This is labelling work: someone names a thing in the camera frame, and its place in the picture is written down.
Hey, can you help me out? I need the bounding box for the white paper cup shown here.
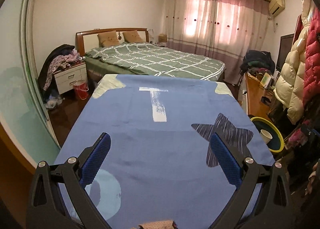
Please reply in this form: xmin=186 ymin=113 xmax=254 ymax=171
xmin=260 ymin=129 xmax=273 ymax=144

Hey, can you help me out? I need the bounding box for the yellow rimmed trash bin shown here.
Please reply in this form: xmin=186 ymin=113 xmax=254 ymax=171
xmin=251 ymin=117 xmax=284 ymax=154

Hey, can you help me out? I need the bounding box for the green sliding wardrobe door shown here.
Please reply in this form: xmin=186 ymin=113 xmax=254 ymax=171
xmin=1 ymin=0 xmax=60 ymax=167

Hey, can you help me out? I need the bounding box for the wooden desk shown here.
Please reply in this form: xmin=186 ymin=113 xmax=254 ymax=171
xmin=244 ymin=73 xmax=273 ymax=121

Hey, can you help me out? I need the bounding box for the blue patterned table cloth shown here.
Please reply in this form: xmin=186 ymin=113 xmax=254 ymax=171
xmin=56 ymin=75 xmax=274 ymax=228

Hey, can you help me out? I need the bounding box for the cream puffer jacket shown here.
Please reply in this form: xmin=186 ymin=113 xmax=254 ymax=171
xmin=273 ymin=0 xmax=315 ymax=124

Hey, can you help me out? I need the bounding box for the red bucket on floor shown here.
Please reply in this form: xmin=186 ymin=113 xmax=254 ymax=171
xmin=73 ymin=80 xmax=88 ymax=100

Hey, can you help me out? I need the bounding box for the white bedside cabinet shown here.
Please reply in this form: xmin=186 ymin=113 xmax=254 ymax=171
xmin=54 ymin=63 xmax=87 ymax=94

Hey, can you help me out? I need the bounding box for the dark clothes pile on desk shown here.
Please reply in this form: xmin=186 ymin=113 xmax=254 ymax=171
xmin=240 ymin=50 xmax=276 ymax=76

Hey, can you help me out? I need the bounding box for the clothes pile on cabinet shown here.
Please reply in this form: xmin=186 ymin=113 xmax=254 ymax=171
xmin=37 ymin=44 xmax=80 ymax=101

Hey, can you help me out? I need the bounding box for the black television screen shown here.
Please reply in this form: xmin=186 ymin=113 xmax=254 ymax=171
xmin=276 ymin=34 xmax=294 ymax=72

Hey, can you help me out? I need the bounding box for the wooden bed with headboard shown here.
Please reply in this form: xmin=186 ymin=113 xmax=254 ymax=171
xmin=75 ymin=28 xmax=226 ymax=83

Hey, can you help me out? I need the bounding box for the green checked quilt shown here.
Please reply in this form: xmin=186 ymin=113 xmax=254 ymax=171
xmin=85 ymin=42 xmax=225 ymax=81

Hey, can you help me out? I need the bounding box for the left brown pillow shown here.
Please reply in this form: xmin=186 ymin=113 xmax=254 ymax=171
xmin=98 ymin=30 xmax=120 ymax=47

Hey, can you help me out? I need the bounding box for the brown pillow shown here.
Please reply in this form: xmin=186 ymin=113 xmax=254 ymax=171
xmin=98 ymin=30 xmax=120 ymax=47
xmin=123 ymin=30 xmax=144 ymax=43

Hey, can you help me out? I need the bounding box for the pink window curtain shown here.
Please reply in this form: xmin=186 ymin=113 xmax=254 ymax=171
xmin=164 ymin=0 xmax=269 ymax=84

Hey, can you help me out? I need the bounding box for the right brown pillow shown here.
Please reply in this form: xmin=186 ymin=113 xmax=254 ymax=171
xmin=123 ymin=30 xmax=144 ymax=43

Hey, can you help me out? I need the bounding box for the white air conditioner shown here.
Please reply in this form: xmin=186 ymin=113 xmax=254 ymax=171
xmin=268 ymin=0 xmax=285 ymax=17

